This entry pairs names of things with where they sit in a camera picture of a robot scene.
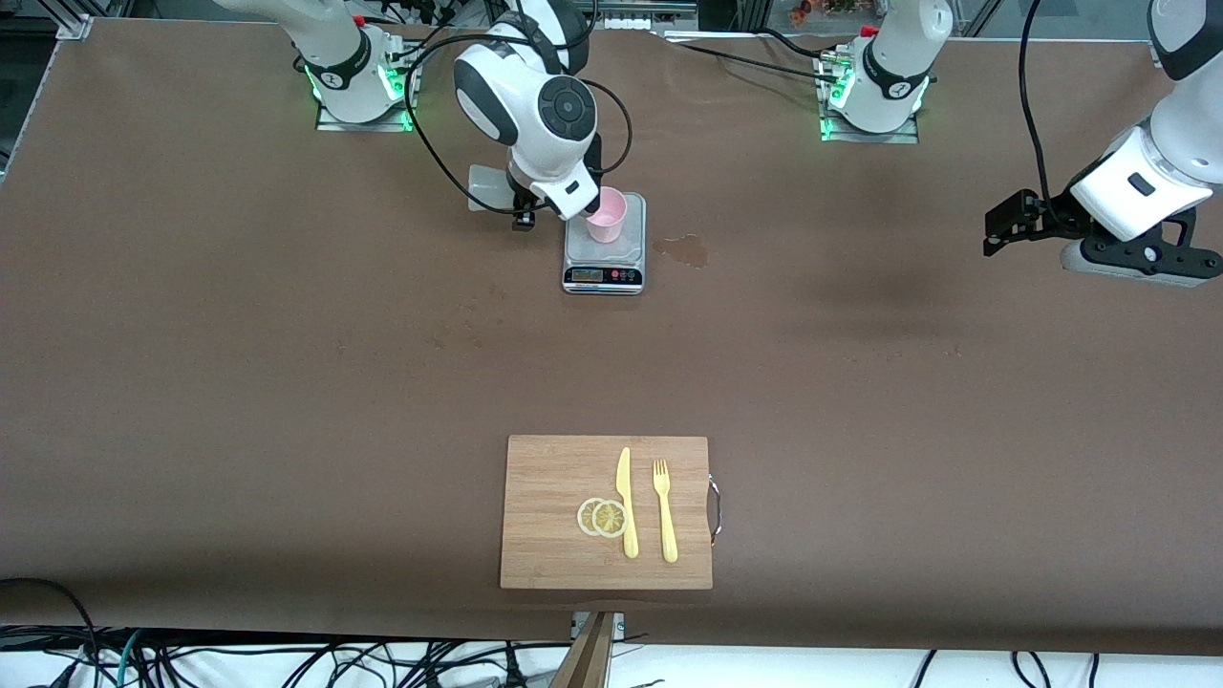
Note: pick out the translucent sauce bottle orange cap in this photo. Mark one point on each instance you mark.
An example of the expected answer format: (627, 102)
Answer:
(487, 188)

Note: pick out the pink plastic cup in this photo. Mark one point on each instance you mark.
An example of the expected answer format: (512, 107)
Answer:
(610, 225)

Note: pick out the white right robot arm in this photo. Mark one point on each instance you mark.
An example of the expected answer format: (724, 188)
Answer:
(334, 57)

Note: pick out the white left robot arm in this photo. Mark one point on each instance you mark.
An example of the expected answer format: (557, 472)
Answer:
(898, 57)

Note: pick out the silver digital kitchen scale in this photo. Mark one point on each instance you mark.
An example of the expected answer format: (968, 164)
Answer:
(611, 263)

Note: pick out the white power strip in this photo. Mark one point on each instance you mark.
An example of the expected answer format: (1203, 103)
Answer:
(635, 22)

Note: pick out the bamboo cutting board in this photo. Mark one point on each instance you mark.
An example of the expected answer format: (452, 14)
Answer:
(545, 478)

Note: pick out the yellow plastic knife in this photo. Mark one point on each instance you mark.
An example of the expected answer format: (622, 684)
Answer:
(623, 476)

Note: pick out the lemon slice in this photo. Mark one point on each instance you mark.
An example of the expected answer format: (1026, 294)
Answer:
(610, 519)
(584, 516)

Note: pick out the yellow plastic fork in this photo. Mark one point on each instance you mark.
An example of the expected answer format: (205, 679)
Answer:
(668, 526)

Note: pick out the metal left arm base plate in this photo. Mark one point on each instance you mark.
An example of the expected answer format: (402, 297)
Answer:
(879, 138)

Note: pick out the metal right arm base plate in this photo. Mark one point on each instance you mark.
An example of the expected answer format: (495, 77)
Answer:
(368, 126)

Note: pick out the small metal bracket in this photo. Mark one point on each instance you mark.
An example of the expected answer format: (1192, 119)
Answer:
(619, 626)

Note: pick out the wooden post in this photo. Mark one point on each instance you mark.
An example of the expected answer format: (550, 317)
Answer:
(588, 659)

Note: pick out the aluminium table corner bracket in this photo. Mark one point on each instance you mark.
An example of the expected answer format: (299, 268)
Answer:
(75, 27)

